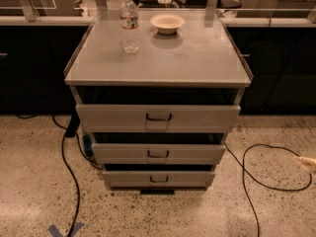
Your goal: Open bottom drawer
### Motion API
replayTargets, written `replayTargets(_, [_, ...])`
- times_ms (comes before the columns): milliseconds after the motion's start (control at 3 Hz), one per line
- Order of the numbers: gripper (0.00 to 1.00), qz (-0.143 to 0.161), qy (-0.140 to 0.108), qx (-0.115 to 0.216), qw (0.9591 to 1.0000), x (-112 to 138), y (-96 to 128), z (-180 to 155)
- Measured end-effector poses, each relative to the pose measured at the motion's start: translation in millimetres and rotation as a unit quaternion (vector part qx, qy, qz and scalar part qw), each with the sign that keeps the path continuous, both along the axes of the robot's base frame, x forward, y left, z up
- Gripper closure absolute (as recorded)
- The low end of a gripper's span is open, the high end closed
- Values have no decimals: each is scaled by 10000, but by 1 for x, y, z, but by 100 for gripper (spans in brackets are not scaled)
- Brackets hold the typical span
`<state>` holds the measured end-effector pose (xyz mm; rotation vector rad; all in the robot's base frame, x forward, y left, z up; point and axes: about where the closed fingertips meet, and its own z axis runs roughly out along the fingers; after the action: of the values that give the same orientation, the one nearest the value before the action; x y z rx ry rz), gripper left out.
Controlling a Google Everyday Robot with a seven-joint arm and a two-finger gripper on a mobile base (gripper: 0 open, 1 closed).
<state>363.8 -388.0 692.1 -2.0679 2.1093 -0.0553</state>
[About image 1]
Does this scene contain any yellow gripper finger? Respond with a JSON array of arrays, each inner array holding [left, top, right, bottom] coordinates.
[[295, 156, 316, 173]]

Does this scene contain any grey drawer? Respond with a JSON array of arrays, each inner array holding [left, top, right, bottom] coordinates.
[[92, 143, 225, 165], [76, 104, 240, 133], [103, 171, 214, 188]]

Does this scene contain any grey drawer cabinet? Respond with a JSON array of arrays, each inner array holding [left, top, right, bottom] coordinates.
[[65, 9, 253, 190]]

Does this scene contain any dark counter with white top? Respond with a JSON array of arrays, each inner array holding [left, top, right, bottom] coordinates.
[[1, 25, 315, 115]]

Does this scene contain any white paper bowl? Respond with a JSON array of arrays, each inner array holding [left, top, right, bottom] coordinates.
[[150, 14, 185, 35]]

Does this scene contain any clear plastic water bottle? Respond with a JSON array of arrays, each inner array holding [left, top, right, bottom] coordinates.
[[119, 0, 139, 53]]

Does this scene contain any black power strip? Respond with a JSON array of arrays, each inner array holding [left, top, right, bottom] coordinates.
[[65, 111, 80, 137]]

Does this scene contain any blue tape floor mark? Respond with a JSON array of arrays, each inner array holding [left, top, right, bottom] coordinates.
[[48, 222, 84, 237]]

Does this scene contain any black cable right floor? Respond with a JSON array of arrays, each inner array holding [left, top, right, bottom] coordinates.
[[224, 143, 313, 237]]

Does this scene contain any black cable floor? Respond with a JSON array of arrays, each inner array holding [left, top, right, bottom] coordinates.
[[224, 143, 313, 237], [51, 115, 100, 237]]

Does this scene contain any black cable left floor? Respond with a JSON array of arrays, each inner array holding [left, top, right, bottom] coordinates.
[[51, 115, 100, 237]]

